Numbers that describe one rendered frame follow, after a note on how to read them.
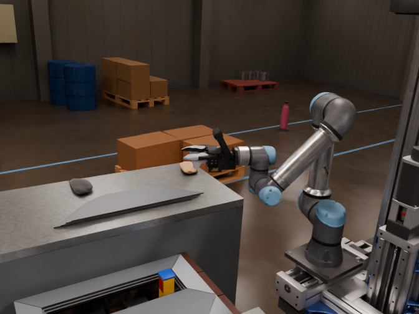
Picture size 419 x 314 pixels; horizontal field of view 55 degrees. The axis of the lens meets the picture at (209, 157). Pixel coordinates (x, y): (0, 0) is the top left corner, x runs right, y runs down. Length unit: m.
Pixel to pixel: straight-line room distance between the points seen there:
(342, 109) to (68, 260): 1.26
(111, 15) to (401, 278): 8.95
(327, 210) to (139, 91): 7.07
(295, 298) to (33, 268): 1.05
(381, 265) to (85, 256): 1.20
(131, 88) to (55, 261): 6.70
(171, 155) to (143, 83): 3.78
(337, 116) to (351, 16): 11.22
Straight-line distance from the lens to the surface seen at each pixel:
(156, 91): 8.67
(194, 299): 1.77
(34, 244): 1.81
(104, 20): 9.82
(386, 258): 1.66
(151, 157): 4.69
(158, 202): 2.01
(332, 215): 1.62
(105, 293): 1.85
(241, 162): 1.56
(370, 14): 12.34
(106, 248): 1.89
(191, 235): 2.05
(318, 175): 1.70
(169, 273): 1.83
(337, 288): 1.77
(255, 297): 3.16
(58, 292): 1.87
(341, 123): 1.50
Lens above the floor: 1.97
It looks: 20 degrees down
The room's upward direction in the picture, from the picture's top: 3 degrees clockwise
